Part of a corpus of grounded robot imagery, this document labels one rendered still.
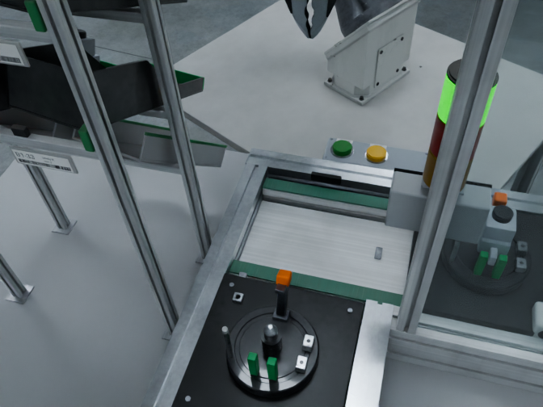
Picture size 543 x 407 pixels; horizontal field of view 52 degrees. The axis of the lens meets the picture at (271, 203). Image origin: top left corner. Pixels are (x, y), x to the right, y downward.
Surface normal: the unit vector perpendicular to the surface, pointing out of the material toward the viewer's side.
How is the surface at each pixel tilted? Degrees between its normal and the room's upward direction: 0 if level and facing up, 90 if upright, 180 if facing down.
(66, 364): 0
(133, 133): 90
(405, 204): 90
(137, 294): 0
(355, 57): 90
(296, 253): 0
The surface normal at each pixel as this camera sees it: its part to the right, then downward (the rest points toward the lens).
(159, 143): 0.90, 0.30
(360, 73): -0.73, 0.54
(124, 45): -0.05, -0.65
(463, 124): -0.27, 0.74
